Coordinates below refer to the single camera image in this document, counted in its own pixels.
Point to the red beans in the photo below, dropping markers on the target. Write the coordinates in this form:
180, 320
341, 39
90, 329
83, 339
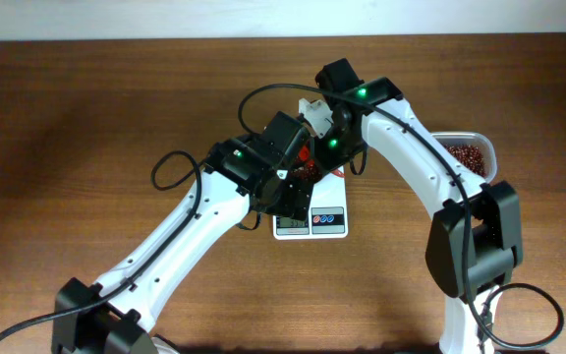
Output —
469, 156

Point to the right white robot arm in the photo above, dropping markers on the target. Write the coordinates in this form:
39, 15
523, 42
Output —
475, 239

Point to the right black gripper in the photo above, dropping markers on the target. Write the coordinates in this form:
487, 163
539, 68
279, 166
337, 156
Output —
329, 158

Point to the orange measuring scoop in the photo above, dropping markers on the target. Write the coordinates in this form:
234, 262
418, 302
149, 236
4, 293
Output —
305, 167

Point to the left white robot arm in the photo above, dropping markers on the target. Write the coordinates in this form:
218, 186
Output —
117, 312

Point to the white kitchen scale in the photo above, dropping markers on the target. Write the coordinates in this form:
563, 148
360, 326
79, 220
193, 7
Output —
327, 216

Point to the clear plastic container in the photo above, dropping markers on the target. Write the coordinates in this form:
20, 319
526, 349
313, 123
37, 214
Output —
472, 139

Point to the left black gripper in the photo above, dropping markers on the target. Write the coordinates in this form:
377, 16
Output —
290, 206

